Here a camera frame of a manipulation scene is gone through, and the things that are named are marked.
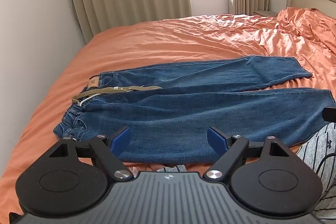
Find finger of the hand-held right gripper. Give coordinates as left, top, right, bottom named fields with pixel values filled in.
left=322, top=107, right=336, bottom=122

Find blue denim pants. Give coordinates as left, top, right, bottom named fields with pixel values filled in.
left=53, top=55, right=336, bottom=165

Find beige nightstand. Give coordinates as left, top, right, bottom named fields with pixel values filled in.
left=253, top=10, right=278, bottom=17

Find person's grey striped shirt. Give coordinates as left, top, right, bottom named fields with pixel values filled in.
left=150, top=123, right=336, bottom=224

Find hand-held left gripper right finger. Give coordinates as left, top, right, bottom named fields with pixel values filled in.
left=203, top=126, right=290, bottom=180

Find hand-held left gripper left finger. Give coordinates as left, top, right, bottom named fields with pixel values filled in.
left=49, top=126, right=135, bottom=180

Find crumpled orange duvet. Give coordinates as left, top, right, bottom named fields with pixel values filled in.
left=259, top=7, right=336, bottom=83

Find orange bed sheet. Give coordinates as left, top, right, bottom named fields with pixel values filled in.
left=0, top=13, right=336, bottom=216

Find khaki fabric belt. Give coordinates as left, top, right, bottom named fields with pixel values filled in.
left=72, top=85, right=163, bottom=104

